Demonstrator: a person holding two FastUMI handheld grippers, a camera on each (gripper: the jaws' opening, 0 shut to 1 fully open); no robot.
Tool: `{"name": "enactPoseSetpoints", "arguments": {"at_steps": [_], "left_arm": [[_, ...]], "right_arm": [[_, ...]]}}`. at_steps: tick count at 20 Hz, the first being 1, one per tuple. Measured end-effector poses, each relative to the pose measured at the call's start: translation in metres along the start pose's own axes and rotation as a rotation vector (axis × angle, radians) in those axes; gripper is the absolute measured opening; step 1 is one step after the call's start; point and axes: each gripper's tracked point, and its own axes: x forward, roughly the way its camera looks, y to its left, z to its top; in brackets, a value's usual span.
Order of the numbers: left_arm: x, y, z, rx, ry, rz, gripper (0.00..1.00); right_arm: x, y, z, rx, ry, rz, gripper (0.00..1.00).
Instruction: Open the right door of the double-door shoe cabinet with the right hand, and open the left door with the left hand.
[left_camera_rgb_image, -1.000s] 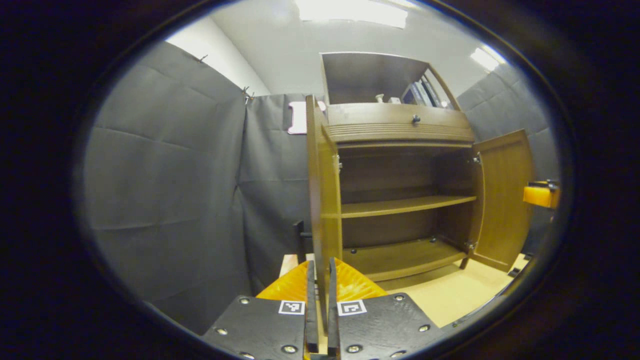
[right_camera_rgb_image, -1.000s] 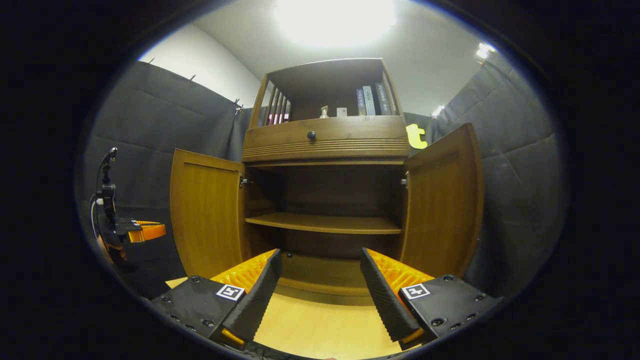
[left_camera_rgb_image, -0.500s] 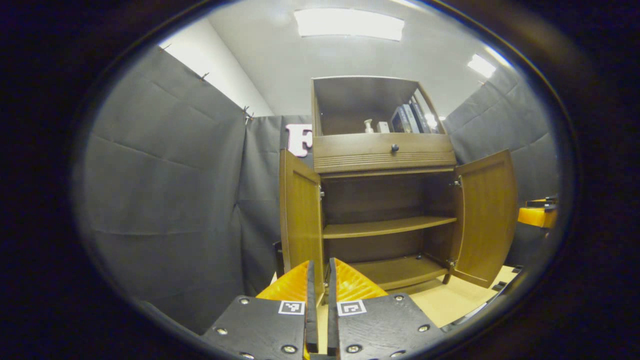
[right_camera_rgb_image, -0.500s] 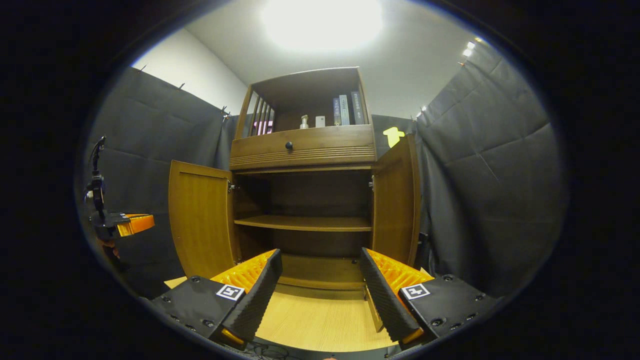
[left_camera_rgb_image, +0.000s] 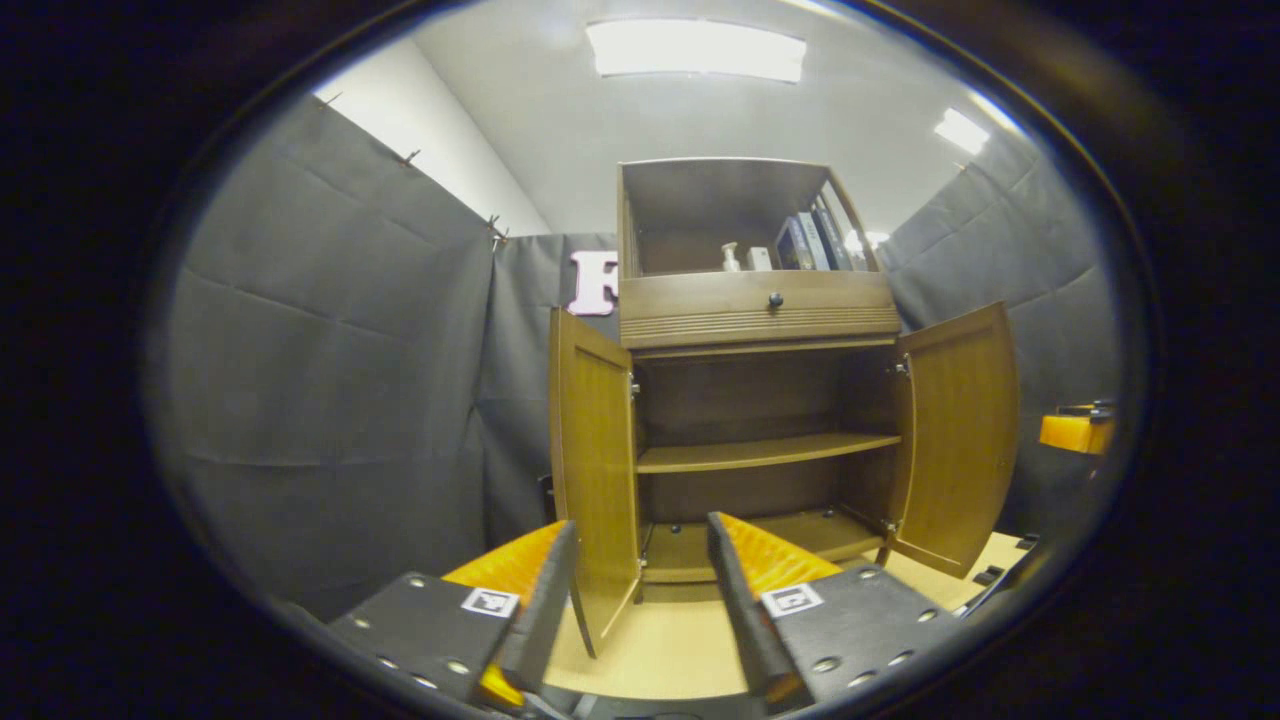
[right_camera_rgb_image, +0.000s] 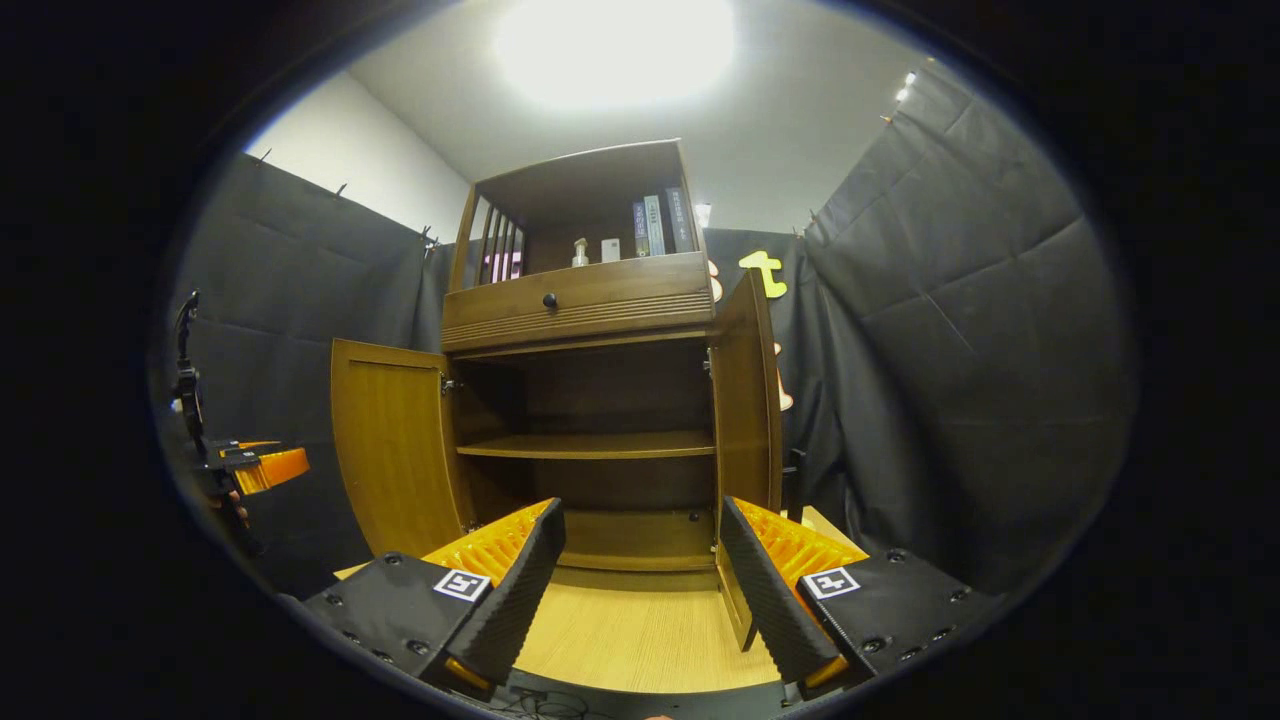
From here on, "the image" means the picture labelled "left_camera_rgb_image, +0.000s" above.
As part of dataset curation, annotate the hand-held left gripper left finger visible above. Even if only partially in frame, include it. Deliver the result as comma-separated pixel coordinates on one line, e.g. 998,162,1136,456
330,518,579,711

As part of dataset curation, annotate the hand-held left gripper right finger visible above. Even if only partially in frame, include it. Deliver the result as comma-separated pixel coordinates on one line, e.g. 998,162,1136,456
706,510,966,706

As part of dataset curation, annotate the wooden shoe cabinet door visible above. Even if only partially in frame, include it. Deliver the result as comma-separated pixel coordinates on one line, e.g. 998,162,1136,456
885,302,1021,579
548,307,643,659

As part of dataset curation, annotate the wooden double-door shoe cabinet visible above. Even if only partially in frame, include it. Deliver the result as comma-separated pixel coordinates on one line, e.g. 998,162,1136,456
617,157,906,586

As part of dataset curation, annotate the wooden cabinet drawer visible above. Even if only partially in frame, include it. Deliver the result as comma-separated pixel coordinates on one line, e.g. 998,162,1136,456
618,270,903,351

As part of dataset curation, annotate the small ceiling light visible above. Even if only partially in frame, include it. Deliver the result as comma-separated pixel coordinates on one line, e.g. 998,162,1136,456
933,107,991,156

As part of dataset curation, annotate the pale blue upright book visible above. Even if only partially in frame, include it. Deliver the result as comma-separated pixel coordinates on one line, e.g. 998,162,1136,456
797,212,834,271

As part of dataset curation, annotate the dark upright book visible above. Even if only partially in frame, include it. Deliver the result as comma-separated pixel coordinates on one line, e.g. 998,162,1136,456
775,218,816,271

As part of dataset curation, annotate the large ceiling light panel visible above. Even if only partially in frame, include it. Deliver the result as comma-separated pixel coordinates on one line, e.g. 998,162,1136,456
585,18,808,84

